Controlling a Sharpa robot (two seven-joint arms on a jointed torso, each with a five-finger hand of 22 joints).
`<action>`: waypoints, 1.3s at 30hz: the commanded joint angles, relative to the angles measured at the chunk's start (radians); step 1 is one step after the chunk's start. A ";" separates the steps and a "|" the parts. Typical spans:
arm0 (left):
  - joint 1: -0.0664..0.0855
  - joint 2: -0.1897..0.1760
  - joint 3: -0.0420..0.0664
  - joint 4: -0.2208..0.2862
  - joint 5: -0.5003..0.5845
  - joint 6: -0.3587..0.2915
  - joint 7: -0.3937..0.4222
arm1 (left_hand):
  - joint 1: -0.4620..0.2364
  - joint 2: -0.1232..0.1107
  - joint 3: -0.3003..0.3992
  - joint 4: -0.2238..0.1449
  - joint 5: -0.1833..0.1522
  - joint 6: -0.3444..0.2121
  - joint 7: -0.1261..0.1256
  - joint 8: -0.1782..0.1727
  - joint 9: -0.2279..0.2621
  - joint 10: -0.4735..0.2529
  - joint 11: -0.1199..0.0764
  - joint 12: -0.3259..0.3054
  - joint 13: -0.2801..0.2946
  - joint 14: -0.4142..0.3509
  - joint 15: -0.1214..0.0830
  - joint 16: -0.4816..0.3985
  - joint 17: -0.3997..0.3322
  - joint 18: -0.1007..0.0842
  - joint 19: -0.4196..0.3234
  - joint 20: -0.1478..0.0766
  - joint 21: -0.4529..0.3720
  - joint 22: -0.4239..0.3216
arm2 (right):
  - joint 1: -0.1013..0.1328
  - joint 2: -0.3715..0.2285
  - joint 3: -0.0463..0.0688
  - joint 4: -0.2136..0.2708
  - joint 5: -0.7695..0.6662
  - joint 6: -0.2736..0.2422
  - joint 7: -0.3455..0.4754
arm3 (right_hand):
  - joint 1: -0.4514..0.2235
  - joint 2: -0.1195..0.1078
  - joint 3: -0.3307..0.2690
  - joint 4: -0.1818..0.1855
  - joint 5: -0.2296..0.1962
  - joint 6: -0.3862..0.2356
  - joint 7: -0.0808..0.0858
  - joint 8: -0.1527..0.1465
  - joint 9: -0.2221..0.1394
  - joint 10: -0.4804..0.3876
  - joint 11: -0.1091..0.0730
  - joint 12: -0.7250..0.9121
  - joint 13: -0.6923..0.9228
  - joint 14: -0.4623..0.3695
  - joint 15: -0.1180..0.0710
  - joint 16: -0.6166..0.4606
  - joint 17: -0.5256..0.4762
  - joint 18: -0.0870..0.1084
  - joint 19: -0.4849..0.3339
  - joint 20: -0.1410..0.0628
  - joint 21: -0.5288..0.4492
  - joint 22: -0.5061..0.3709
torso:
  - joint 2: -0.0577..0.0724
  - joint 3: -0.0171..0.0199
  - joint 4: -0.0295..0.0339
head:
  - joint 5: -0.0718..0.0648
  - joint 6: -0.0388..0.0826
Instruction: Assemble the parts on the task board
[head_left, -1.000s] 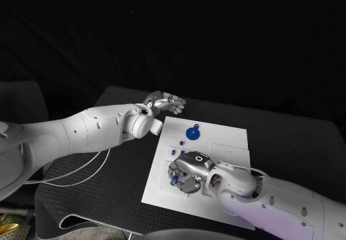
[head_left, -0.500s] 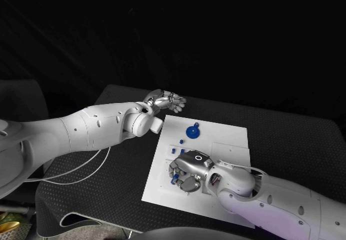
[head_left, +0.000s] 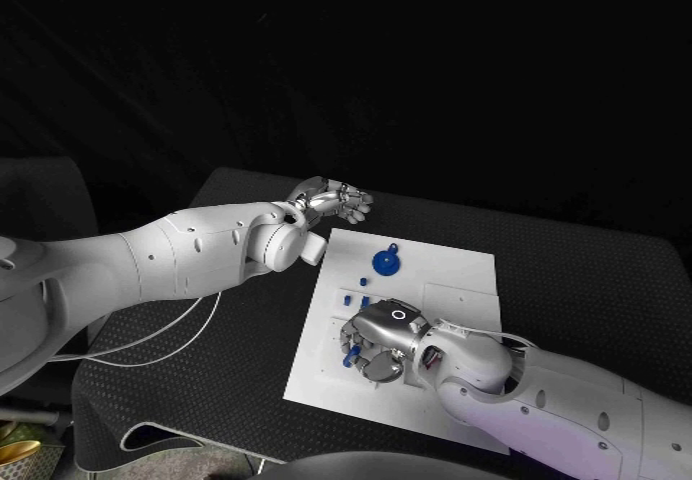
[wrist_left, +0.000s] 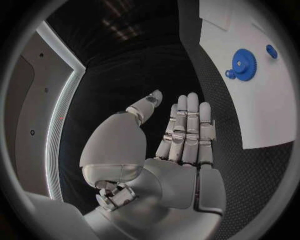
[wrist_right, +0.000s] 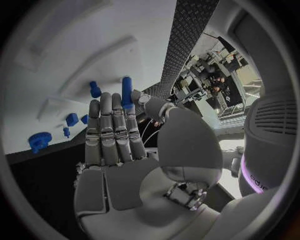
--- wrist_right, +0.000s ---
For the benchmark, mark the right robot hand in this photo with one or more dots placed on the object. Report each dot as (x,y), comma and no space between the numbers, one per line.
(131,180)

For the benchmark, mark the white task board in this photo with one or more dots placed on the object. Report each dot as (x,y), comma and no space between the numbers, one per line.
(98,46)

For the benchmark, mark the small blue block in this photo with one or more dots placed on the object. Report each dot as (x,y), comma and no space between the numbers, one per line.
(85,119)

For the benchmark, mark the small blue plug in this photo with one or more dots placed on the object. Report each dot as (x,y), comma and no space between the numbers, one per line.
(66,131)

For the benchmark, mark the blue long cylinder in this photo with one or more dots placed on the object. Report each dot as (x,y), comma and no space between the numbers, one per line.
(126,90)

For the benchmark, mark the blue peg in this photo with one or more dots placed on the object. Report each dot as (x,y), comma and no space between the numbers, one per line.
(95,90)

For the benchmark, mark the blue gear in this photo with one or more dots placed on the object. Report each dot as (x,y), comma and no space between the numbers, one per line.
(38,141)

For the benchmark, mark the workshop desk with equipment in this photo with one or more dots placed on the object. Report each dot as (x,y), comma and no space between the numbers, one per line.
(201,75)

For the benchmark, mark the person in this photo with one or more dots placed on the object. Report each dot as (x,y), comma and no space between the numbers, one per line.
(216,83)

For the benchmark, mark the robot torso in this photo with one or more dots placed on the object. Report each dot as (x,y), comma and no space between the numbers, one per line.
(269,142)

